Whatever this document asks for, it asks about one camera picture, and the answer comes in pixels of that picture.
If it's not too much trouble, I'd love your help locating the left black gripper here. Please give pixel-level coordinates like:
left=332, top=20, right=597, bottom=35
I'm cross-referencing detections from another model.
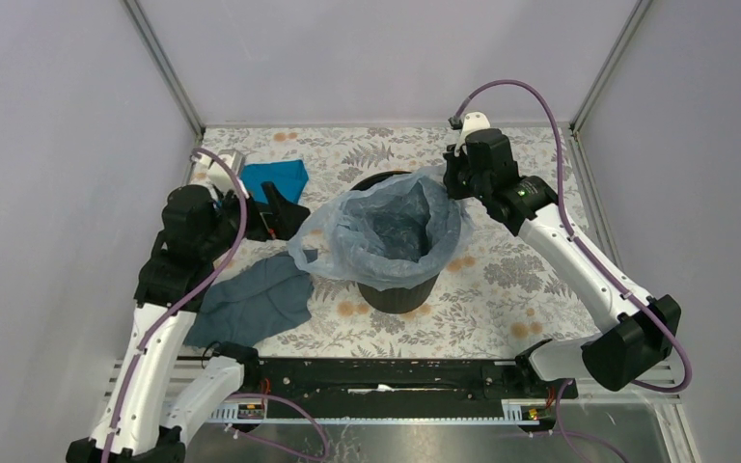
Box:
left=203, top=178, right=311, bottom=257

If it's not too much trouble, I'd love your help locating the light blue trash bag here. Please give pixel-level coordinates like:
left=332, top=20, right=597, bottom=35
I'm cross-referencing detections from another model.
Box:
left=288, top=166, right=474, bottom=290

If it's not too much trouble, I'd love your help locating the black plastic trash bin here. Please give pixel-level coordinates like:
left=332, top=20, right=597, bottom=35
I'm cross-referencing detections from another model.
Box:
left=350, top=171, right=439, bottom=314

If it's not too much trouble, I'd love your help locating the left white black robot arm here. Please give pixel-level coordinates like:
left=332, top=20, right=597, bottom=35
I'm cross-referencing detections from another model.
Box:
left=66, top=183, right=313, bottom=462

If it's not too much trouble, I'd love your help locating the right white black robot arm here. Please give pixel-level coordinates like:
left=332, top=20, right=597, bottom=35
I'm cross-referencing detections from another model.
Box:
left=444, top=128, right=682, bottom=397

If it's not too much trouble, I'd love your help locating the bright blue trash bag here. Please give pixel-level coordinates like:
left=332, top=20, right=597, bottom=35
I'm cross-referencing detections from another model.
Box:
left=240, top=160, right=309, bottom=204

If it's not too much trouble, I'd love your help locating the grey blue trash bag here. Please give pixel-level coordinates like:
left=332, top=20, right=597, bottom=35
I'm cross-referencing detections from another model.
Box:
left=184, top=253, right=314, bottom=347

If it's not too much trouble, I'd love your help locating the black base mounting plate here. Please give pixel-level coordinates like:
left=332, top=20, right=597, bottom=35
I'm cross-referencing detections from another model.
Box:
left=240, top=358, right=578, bottom=411

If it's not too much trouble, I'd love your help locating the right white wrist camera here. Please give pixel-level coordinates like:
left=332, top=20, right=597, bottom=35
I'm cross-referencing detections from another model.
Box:
left=449, top=112, right=491, bottom=157

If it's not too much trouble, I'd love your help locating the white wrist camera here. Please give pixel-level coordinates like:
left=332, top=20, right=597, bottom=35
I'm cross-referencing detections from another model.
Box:
left=449, top=112, right=491, bottom=157
left=191, top=149, right=247, bottom=194

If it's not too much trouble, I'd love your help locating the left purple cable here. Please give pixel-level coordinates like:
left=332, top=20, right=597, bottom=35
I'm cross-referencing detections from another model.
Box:
left=98, top=148, right=332, bottom=463

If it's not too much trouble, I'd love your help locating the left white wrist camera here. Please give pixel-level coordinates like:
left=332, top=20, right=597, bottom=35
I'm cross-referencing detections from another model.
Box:
left=191, top=149, right=247, bottom=194

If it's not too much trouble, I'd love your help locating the right aluminium frame post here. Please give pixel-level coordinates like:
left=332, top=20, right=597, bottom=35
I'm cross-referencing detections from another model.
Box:
left=571, top=0, right=656, bottom=132

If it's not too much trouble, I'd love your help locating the aluminium frame post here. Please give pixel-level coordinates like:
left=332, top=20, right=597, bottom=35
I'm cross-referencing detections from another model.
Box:
left=571, top=0, right=656, bottom=132
left=120, top=0, right=206, bottom=141

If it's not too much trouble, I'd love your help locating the left aluminium frame post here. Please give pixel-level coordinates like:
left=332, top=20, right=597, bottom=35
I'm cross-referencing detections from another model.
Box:
left=120, top=0, right=206, bottom=141

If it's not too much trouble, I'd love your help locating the white slotted cable duct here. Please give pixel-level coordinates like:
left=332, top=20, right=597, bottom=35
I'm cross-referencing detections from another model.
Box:
left=208, top=398, right=551, bottom=426

